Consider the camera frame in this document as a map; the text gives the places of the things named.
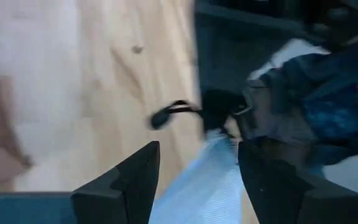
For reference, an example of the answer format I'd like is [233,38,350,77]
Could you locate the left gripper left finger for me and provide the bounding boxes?
[71,141,161,224]

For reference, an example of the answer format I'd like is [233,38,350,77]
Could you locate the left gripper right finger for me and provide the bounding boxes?
[237,141,358,224]

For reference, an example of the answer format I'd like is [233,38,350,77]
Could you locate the person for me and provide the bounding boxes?
[237,0,358,166]

